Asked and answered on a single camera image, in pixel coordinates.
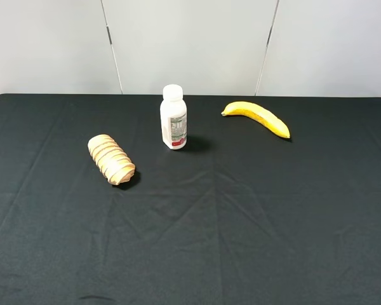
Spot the spiral bread roll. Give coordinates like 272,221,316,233
88,134,135,186

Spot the white plastic bottle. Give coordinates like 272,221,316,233
160,84,187,150

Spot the yellow banana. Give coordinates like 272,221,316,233
221,101,291,139

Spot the black tablecloth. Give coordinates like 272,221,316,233
0,94,381,304

